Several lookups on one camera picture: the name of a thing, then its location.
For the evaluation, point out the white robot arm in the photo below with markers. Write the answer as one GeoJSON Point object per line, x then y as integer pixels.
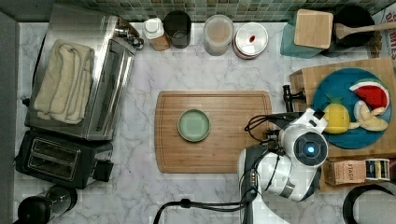
{"type": "Point", "coordinates": [287, 165]}

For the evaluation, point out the green ceramic bowl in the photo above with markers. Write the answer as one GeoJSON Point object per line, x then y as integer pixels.
{"type": "Point", "coordinates": [193, 125]}

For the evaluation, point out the bamboo cutting board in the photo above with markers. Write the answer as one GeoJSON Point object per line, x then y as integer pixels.
{"type": "Point", "coordinates": [228, 113]}

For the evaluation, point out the clear jar with powder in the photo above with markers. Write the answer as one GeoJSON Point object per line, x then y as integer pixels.
{"type": "Point", "coordinates": [218, 34]}

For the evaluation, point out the dark glass jar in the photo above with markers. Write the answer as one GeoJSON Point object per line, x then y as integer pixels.
{"type": "Point", "coordinates": [177, 26]}

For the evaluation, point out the round tin with lid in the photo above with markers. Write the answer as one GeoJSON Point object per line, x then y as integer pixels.
{"type": "Point", "coordinates": [250, 40]}

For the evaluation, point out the white-lidded spice bottle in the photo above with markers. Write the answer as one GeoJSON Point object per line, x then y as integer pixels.
{"type": "Point", "coordinates": [154, 32]}

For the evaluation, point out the stainless toaster oven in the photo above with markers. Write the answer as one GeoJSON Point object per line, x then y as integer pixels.
{"type": "Point", "coordinates": [114, 42]}

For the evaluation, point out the beige folded towel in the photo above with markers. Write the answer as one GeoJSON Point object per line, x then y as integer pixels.
{"type": "Point", "coordinates": [65, 89]}

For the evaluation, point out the toy pineapple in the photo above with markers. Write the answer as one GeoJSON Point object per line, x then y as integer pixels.
{"type": "Point", "coordinates": [336, 115]}

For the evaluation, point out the black two-slot toaster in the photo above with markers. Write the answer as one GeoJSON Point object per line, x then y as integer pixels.
{"type": "Point", "coordinates": [63, 160]}

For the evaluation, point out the blue round plate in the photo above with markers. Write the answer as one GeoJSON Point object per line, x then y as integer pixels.
{"type": "Point", "coordinates": [337, 84]}

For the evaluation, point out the brown tea box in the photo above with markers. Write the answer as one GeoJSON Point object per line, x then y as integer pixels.
{"type": "Point", "coordinates": [344, 172]}

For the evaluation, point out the black coffee grinder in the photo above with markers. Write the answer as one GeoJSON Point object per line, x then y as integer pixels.
{"type": "Point", "coordinates": [46, 206]}

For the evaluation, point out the wooden spatula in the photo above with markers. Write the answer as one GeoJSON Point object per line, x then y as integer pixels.
{"type": "Point", "coordinates": [342, 31]}

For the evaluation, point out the toy banana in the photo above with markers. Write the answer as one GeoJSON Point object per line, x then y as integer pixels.
{"type": "Point", "coordinates": [368, 119]}

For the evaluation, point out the toy watermelon slice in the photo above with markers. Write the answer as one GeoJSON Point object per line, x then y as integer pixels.
{"type": "Point", "coordinates": [372, 91]}

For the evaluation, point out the black utensil pot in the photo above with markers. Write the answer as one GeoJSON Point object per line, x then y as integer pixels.
{"type": "Point", "coordinates": [350, 16]}

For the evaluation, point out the small striped box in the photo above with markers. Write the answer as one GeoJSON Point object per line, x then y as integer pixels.
{"type": "Point", "coordinates": [377, 169]}

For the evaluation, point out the black round bin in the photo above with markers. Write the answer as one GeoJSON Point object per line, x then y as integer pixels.
{"type": "Point", "coordinates": [372, 204]}

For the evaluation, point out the black drawer handle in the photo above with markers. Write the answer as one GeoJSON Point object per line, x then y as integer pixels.
{"type": "Point", "coordinates": [289, 97]}

